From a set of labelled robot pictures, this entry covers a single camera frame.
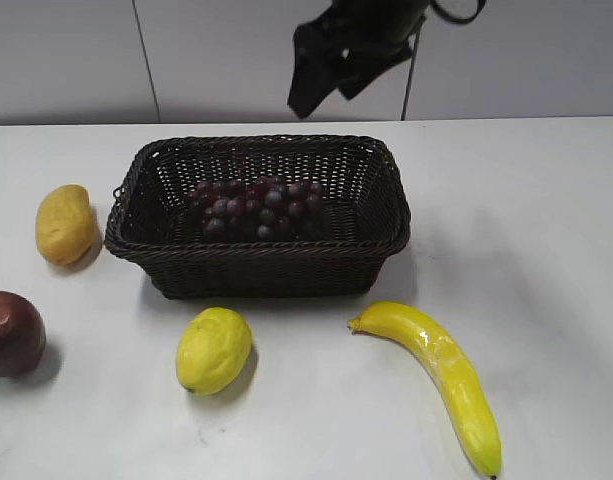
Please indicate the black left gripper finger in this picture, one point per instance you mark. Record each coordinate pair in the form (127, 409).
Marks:
(318, 64)

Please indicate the black woven basket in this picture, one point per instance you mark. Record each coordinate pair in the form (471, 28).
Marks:
(366, 216)

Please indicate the yellow mango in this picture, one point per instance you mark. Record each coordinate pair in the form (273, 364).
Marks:
(65, 226)

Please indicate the red apple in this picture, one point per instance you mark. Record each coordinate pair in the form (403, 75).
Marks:
(22, 335)

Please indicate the yellow banana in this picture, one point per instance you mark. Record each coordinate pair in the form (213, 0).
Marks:
(450, 370)

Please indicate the yellow lemon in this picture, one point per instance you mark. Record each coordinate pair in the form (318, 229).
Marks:
(213, 350)

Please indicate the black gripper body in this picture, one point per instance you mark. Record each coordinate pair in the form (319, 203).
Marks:
(380, 25)

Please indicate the purple grape bunch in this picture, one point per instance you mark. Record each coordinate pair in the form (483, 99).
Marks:
(266, 210)

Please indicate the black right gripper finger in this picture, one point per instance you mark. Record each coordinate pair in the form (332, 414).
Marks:
(360, 69)

